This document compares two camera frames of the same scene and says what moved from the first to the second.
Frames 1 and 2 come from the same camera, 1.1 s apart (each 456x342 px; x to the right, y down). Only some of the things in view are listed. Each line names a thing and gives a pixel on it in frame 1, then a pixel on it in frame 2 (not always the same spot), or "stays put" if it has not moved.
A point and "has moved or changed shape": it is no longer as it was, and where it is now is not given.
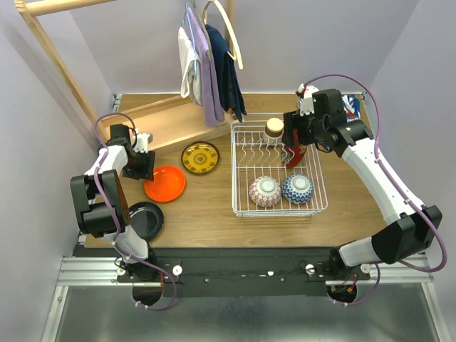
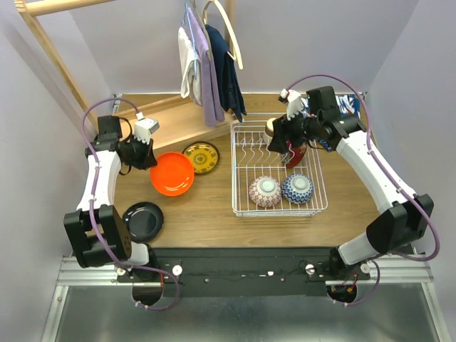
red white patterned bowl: x=264 y=191 stays put
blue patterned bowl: x=297 y=188 stays put
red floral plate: x=292 y=155 stays put
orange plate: x=168 y=184 has moved or changed shape
